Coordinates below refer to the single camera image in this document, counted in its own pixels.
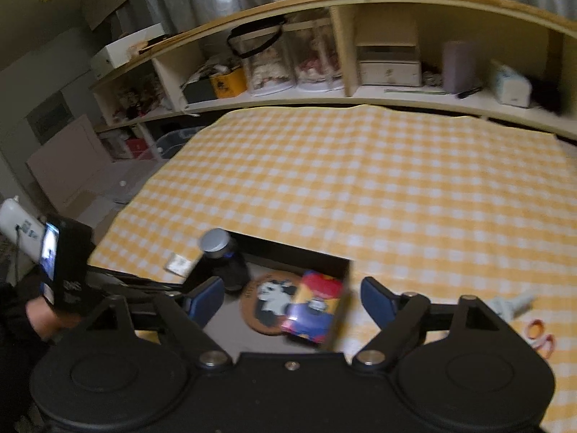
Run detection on dark blue pill bottle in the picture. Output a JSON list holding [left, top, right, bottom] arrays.
[[199, 228, 250, 294]]

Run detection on panda cork coaster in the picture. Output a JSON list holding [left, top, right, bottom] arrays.
[[239, 271, 300, 336]]

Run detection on colourful card box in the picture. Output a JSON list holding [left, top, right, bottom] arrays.
[[281, 271, 344, 344]]

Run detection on grey watch link tool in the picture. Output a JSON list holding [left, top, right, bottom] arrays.
[[487, 291, 536, 323]]

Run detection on orange handled scissors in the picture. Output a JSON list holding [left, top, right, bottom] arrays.
[[524, 319, 556, 360]]

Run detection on person's left hand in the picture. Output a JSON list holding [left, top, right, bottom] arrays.
[[26, 296, 83, 340]]

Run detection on yellow checkered cloth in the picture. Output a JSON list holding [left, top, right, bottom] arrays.
[[91, 106, 576, 432]]

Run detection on clear plastic storage bin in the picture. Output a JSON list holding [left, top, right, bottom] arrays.
[[139, 126, 203, 160]]

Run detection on black box on shelf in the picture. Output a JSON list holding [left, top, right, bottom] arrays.
[[182, 77, 217, 104]]

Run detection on white box on shelf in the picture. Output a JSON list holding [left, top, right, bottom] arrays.
[[90, 23, 167, 79]]

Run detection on yellow cartoon box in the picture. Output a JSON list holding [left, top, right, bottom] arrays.
[[210, 66, 247, 99]]

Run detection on white tissue box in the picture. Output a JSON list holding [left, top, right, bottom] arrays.
[[488, 60, 532, 109]]

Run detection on small wooden drawer organizer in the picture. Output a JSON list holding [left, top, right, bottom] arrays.
[[355, 19, 422, 87]]

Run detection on lilac box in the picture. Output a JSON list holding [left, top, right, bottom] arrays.
[[442, 40, 476, 94]]

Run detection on wooden shelf unit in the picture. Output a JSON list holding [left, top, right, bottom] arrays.
[[92, 0, 576, 139]]

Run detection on clear doll display case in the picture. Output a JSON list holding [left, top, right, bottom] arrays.
[[227, 23, 295, 96]]

